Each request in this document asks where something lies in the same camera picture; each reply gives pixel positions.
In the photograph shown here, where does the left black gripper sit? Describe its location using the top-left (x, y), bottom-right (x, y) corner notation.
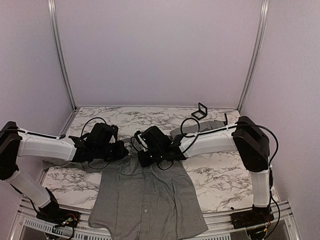
top-left (94, 140), bottom-right (128, 162)

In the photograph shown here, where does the grey button-up shirt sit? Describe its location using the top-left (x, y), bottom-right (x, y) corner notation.
top-left (42, 120), bottom-right (226, 238)

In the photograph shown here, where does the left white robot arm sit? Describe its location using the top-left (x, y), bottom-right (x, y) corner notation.
top-left (0, 118), bottom-right (129, 223)

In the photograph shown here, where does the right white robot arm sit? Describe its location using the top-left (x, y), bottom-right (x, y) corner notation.
top-left (130, 116), bottom-right (275, 224)

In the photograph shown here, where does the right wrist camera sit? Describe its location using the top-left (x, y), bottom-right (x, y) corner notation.
top-left (134, 130), bottom-right (148, 152)

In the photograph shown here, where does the black display frame back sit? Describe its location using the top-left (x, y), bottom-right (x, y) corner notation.
top-left (191, 102), bottom-right (208, 120)

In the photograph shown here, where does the black display frame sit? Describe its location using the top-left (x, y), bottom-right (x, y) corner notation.
top-left (224, 113), bottom-right (228, 126)
top-left (191, 102), bottom-right (208, 120)

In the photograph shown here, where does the black display frame middle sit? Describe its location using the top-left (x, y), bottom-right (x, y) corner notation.
top-left (224, 113), bottom-right (228, 126)

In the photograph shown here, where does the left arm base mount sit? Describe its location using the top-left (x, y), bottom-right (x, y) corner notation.
top-left (36, 188), bottom-right (80, 228)

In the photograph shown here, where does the front aluminium rail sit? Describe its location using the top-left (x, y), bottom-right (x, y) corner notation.
top-left (8, 201), bottom-right (301, 240)

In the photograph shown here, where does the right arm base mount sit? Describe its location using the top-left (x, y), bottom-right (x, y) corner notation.
top-left (230, 205), bottom-right (275, 229)

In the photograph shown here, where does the left aluminium frame post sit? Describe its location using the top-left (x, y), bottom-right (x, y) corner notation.
top-left (47, 0), bottom-right (77, 111)

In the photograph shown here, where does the aluminium frame post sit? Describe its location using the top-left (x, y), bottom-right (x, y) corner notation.
top-left (47, 0), bottom-right (77, 111)
top-left (237, 0), bottom-right (270, 113)

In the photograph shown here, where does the right aluminium frame post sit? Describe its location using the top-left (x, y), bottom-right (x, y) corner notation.
top-left (237, 0), bottom-right (270, 113)

